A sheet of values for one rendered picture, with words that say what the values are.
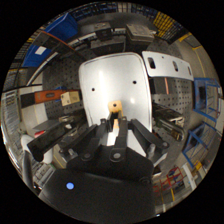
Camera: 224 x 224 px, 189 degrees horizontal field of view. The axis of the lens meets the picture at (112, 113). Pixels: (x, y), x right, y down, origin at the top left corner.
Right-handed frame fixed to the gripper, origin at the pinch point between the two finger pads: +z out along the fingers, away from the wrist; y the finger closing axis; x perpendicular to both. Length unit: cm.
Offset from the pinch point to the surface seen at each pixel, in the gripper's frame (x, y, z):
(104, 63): 16.7, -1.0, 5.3
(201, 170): -506, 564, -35
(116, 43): 24.9, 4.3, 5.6
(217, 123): -219, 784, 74
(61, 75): 35, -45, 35
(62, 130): 0.0, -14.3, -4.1
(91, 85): 10.3, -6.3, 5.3
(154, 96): 0.7, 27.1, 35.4
